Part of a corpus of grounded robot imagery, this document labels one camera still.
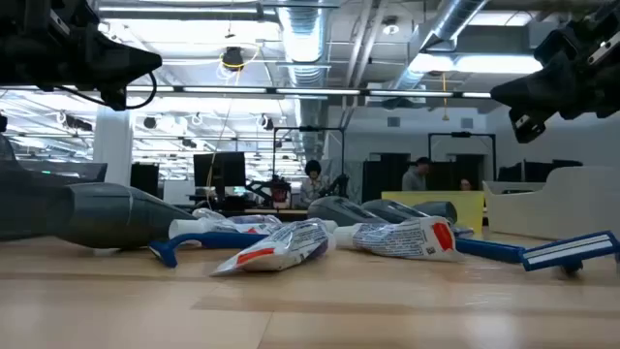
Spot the black ceiling device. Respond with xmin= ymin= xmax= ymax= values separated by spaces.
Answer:
xmin=220 ymin=46 xmax=247 ymax=73

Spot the white travel toothpaste tube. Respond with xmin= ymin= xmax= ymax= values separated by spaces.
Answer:
xmin=168 ymin=215 xmax=272 ymax=239
xmin=225 ymin=212 xmax=285 ymax=233
xmin=333 ymin=215 xmax=467 ymax=264
xmin=209 ymin=217 xmax=339 ymax=278

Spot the black cabinet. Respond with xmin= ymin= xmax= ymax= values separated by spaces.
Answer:
xmin=129 ymin=162 xmax=161 ymax=198

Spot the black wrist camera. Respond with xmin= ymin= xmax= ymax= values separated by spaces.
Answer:
xmin=508 ymin=106 xmax=554 ymax=144
xmin=99 ymin=84 xmax=129 ymax=112

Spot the dark translucent plastic bin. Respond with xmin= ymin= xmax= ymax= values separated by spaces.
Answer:
xmin=0 ymin=134 xmax=109 ymax=242

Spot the silver round ceiling duct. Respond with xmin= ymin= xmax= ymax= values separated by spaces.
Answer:
xmin=276 ymin=0 xmax=333 ymax=161

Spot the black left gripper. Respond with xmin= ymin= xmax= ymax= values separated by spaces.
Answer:
xmin=0 ymin=0 xmax=164 ymax=94

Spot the black partition screen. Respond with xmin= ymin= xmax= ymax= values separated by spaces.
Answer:
xmin=361 ymin=152 xmax=485 ymax=204

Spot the black background gantry frame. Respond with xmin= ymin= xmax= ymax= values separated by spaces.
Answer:
xmin=428 ymin=131 xmax=498 ymax=193
xmin=272 ymin=126 xmax=346 ymax=209

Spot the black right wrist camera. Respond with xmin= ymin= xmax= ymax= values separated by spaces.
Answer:
xmin=508 ymin=106 xmax=554 ymax=144

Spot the silver slanted ceiling duct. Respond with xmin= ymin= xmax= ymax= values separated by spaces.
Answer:
xmin=389 ymin=0 xmax=490 ymax=91

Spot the hanging yellow cable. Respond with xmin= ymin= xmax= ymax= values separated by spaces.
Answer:
xmin=204 ymin=67 xmax=241 ymax=209

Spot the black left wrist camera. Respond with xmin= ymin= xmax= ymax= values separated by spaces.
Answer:
xmin=99 ymin=84 xmax=129 ymax=112

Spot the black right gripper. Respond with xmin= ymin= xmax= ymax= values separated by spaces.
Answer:
xmin=489 ymin=0 xmax=620 ymax=122

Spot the light grey plastic bin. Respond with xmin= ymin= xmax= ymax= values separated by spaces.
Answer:
xmin=482 ymin=166 xmax=620 ymax=242

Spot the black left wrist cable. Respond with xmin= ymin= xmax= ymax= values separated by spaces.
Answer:
xmin=51 ymin=71 xmax=159 ymax=111

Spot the white building pillar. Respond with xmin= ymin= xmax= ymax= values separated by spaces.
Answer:
xmin=92 ymin=104 xmax=135 ymax=188

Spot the black background monitor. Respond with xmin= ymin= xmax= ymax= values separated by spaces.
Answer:
xmin=193 ymin=151 xmax=247 ymax=188

